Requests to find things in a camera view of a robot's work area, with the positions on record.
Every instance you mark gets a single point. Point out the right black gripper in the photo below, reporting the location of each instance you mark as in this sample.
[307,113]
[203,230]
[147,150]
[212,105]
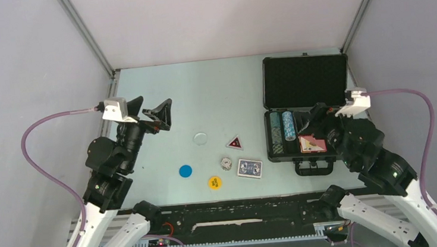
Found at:
[321,114]

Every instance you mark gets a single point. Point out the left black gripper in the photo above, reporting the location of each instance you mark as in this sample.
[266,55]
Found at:
[161,113]

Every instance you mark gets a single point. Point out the clear round dealer button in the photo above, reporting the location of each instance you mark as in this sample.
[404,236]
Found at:
[200,138]

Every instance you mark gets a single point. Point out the blue card deck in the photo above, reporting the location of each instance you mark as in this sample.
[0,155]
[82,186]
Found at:
[249,168]

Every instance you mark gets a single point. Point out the triangular all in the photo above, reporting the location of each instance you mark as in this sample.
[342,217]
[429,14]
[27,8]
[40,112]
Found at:
[235,143]

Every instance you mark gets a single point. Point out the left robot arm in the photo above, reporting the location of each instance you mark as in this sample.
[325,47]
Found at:
[111,161]

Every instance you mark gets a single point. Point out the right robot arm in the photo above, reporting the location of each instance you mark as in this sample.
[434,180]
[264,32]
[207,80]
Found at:
[360,145]

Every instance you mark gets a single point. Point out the black poker set case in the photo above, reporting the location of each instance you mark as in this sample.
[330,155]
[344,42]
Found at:
[296,84]

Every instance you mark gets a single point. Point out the red card deck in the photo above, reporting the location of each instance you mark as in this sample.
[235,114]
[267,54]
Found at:
[309,144]

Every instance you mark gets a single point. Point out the light blue chip row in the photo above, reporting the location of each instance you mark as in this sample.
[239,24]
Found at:
[288,125]

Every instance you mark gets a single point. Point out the blue round button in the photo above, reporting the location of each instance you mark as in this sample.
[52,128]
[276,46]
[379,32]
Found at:
[185,171]

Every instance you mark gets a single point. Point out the grey poker chip stack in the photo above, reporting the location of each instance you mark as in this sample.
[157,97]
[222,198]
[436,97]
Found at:
[226,164]

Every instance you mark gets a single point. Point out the yellow round button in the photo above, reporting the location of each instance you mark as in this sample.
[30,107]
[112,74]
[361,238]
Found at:
[215,183]

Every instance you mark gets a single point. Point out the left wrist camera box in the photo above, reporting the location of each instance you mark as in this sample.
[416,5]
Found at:
[115,109]

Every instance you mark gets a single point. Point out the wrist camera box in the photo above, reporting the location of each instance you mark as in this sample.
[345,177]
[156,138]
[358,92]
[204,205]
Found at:
[115,109]
[356,102]

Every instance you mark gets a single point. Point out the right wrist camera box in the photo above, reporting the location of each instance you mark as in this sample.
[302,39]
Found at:
[356,102]

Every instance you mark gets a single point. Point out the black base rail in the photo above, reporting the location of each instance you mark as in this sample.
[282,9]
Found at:
[245,220]

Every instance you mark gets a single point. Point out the left aluminium frame post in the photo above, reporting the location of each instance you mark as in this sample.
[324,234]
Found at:
[75,17]

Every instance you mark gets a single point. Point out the aluminium frame post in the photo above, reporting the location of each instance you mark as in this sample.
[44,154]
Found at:
[355,24]
[75,17]

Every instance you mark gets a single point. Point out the right aluminium frame post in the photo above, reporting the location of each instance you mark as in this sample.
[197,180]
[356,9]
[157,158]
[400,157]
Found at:
[355,24]

